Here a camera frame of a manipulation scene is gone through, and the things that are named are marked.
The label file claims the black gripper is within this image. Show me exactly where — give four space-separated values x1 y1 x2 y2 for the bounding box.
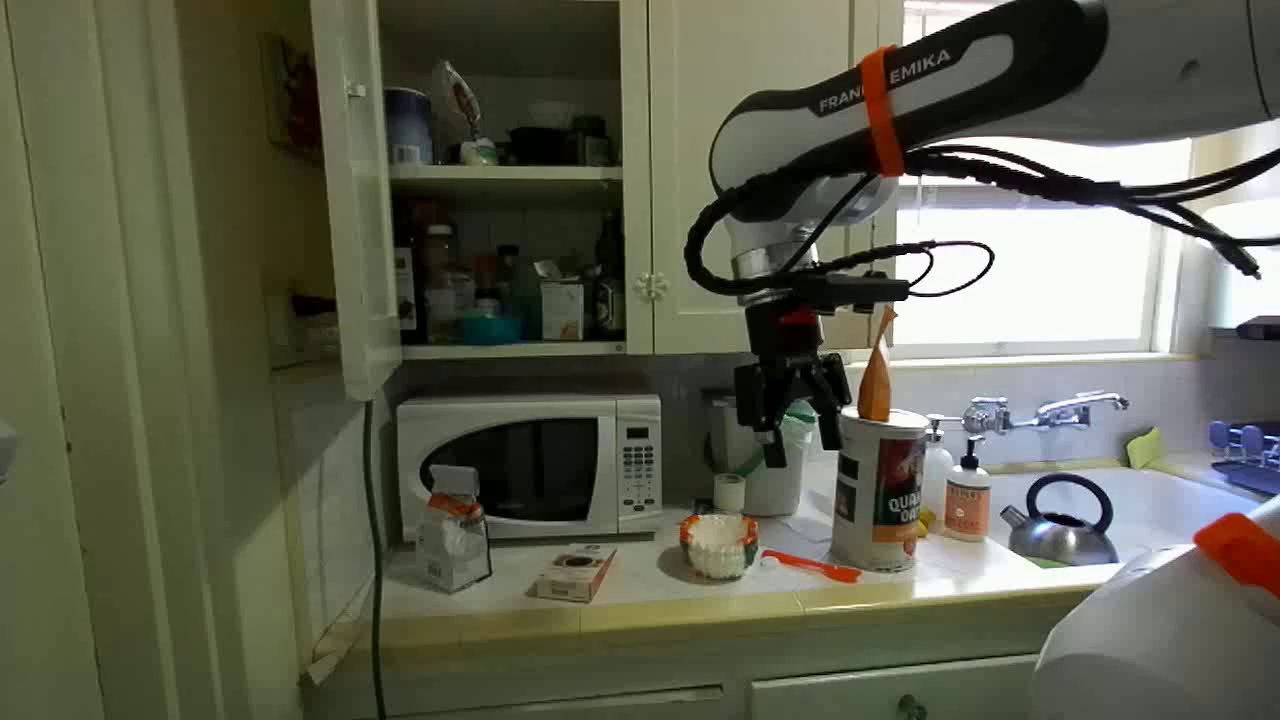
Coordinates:
732 298 855 472

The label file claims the flat brown packet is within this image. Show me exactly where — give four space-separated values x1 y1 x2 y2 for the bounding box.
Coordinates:
524 539 621 606

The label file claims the white lower cabinet drawer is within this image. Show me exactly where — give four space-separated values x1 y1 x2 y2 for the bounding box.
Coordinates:
743 650 1045 720

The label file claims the closed white cabinet door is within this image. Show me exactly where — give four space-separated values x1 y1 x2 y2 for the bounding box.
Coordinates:
648 0 855 361

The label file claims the open white cabinet door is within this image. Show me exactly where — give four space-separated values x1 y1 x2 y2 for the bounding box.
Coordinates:
310 0 407 404

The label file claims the white tub with green lid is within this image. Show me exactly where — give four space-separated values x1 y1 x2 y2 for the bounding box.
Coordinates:
703 389 820 520

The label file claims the Quaker oats canister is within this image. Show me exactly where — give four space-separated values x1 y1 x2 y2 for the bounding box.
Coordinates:
830 404 938 577

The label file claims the white soap pump bottle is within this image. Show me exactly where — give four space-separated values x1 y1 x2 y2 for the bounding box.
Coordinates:
915 412 961 530

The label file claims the bowl with white filters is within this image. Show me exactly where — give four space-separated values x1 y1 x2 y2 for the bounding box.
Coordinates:
677 509 763 582

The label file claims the orange plastic spoon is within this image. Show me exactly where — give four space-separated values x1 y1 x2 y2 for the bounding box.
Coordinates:
760 549 864 586

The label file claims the orange soap pump bottle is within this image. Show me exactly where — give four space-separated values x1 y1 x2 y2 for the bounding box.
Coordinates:
939 436 997 544

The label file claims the dark glass bottle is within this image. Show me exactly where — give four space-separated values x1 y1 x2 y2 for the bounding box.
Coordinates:
594 214 629 338

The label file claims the small white box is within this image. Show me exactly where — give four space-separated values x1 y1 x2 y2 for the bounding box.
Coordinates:
538 272 590 342

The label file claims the chrome sink faucet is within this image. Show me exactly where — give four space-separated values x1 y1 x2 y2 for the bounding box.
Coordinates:
961 389 1132 436

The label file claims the white microwave oven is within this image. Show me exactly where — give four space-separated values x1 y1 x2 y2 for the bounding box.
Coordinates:
391 389 668 544

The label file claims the bright kitchen window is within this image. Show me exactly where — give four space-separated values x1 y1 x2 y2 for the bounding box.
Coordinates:
893 0 1191 361

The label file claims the teal bowl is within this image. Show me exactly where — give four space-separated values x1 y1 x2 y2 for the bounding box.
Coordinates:
458 312 524 346

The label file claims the yellow green sponge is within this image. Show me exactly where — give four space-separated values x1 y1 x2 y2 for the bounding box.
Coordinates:
1119 424 1169 472

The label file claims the dark pot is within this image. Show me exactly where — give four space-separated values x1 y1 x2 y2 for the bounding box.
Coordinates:
506 123 575 168

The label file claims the white kitchen sink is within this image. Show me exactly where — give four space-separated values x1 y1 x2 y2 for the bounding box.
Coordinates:
991 455 1263 570

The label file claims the blue dish rack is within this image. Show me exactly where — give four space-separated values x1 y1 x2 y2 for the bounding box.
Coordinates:
1203 416 1280 501

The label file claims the blue and white jar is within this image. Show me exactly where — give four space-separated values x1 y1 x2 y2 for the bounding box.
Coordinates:
386 84 435 168

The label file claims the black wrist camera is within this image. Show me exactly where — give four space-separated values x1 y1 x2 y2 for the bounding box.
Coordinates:
743 269 912 312

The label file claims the steel kettle with black handle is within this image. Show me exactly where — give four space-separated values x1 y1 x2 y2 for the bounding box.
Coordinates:
997 472 1119 568

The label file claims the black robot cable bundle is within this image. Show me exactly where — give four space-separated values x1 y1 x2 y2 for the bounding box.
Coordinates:
682 140 1280 298

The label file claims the black power cord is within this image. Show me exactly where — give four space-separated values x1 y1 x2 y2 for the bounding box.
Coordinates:
359 394 391 720

